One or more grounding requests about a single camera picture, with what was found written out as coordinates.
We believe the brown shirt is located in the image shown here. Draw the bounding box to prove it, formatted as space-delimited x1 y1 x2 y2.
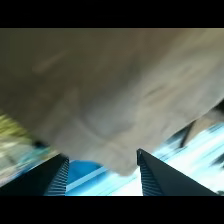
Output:
0 27 224 177

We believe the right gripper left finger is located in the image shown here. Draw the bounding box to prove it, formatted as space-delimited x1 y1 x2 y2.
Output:
0 153 70 197

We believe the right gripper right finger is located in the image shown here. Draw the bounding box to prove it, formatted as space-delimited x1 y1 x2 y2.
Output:
136 148 218 197

